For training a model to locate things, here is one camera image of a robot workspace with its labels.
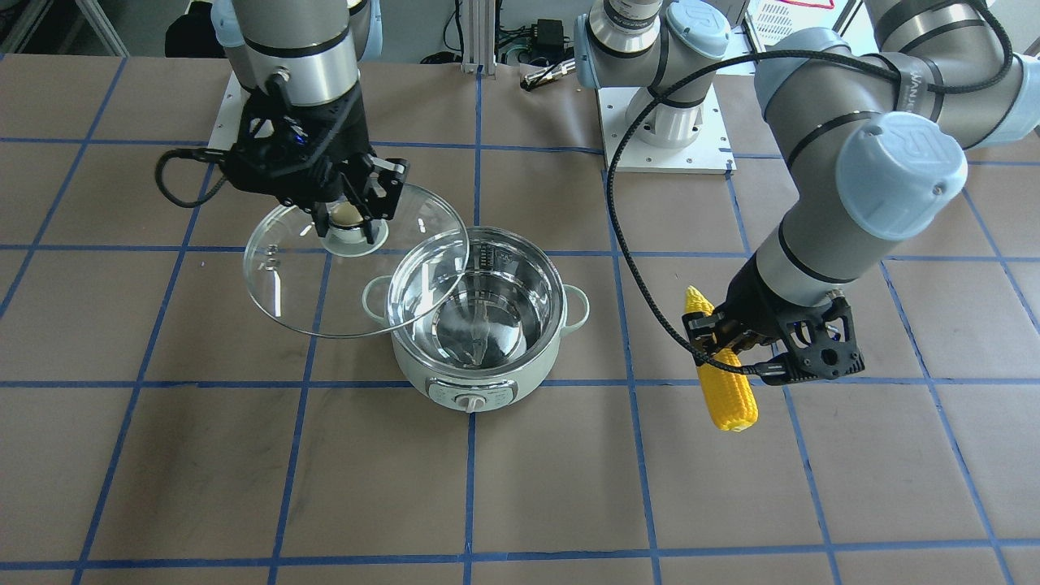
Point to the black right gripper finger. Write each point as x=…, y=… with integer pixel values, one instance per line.
x=322, y=218
x=377, y=187

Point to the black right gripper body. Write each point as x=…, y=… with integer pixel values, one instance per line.
x=344, y=140

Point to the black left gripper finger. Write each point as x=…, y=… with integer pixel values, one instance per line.
x=726, y=359
x=710, y=334

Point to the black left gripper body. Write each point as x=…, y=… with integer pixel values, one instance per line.
x=753, y=304

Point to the yellow corn cob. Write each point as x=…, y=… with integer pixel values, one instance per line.
x=728, y=396

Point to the glass pot lid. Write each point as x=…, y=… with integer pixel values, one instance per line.
x=357, y=281

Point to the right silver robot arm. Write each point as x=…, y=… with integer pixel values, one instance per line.
x=304, y=52

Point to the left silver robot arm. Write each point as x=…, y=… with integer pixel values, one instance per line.
x=875, y=145

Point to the black charger on floor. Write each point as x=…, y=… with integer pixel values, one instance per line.
x=548, y=40

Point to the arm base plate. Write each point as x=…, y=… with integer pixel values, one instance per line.
x=228, y=120
x=670, y=140

